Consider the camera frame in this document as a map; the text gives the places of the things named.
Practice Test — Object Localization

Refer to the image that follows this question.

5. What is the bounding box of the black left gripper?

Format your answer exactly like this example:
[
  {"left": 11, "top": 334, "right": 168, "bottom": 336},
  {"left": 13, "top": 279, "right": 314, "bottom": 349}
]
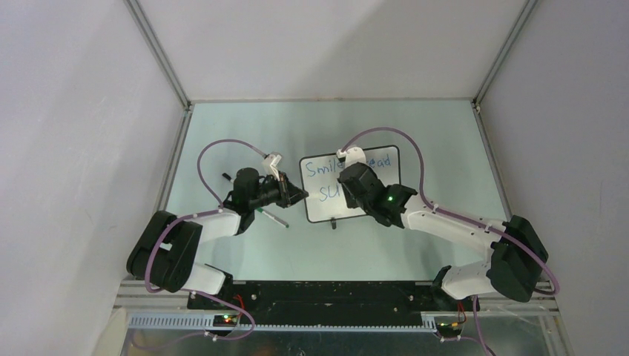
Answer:
[{"left": 249, "top": 171, "right": 308, "bottom": 210}]

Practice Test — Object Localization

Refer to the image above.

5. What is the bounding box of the small black framed whiteboard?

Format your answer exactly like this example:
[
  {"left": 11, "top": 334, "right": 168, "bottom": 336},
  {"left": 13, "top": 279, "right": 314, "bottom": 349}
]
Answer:
[{"left": 299, "top": 145, "right": 401, "bottom": 223}]

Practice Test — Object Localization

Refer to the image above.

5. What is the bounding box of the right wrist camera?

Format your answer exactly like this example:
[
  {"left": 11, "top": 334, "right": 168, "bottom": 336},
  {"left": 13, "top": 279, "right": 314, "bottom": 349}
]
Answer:
[{"left": 336, "top": 145, "right": 367, "bottom": 171}]

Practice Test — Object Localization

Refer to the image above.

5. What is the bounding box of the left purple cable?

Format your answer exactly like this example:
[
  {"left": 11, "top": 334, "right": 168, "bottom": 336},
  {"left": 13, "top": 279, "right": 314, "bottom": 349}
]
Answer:
[{"left": 143, "top": 139, "right": 269, "bottom": 343}]

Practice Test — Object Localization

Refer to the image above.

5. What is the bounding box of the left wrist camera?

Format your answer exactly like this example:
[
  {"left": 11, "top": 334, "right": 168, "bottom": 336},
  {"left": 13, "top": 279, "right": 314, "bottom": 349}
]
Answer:
[{"left": 262, "top": 152, "right": 283, "bottom": 180}]

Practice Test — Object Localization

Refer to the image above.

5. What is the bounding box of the green capped whiteboard marker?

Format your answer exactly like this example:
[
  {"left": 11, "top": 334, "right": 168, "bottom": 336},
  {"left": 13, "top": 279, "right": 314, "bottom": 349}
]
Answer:
[{"left": 257, "top": 208, "right": 289, "bottom": 228}]

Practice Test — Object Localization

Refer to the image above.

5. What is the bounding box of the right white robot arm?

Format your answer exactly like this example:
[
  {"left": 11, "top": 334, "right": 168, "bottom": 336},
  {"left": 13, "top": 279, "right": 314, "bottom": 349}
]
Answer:
[{"left": 338, "top": 163, "right": 548, "bottom": 310}]

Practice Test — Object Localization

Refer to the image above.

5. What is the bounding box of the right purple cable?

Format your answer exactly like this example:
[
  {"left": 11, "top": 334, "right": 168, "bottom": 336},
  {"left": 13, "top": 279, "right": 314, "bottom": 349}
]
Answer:
[{"left": 341, "top": 127, "right": 562, "bottom": 356}]

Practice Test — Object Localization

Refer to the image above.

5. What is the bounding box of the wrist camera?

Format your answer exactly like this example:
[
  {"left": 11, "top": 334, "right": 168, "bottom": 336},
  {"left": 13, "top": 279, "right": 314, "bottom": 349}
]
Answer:
[
  {"left": 336, "top": 145, "right": 367, "bottom": 171},
  {"left": 262, "top": 152, "right": 283, "bottom": 180}
]

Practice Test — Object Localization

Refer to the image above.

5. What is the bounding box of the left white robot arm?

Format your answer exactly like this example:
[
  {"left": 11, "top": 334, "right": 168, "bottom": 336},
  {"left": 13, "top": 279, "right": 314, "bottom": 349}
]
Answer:
[{"left": 126, "top": 168, "right": 309, "bottom": 309}]

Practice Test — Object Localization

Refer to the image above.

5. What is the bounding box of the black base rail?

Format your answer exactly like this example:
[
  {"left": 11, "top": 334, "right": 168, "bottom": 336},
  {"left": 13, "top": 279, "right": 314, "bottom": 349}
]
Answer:
[{"left": 218, "top": 280, "right": 474, "bottom": 327}]

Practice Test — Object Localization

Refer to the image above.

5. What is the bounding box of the purple cable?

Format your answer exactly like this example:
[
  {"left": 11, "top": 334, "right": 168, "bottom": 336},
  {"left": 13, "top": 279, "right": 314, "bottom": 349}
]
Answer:
[
  {"left": 341, "top": 127, "right": 562, "bottom": 356},
  {"left": 143, "top": 139, "right": 269, "bottom": 343}
]

